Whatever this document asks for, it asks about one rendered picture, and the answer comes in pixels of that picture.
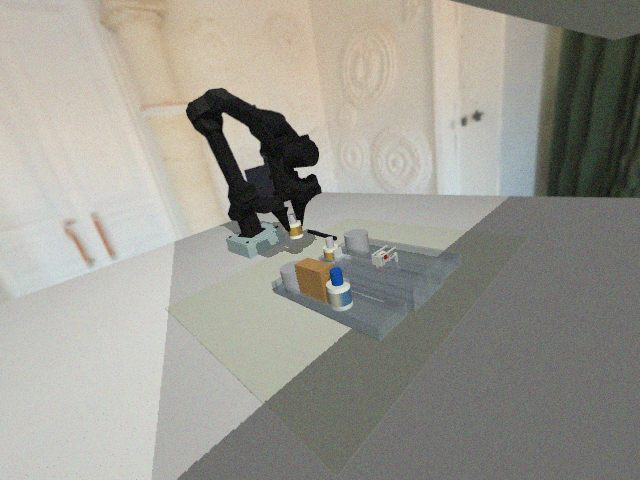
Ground white jar with blue lid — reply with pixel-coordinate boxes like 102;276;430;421
326;267;353;310

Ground tan rectangular block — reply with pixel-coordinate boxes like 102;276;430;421
294;258;334;304

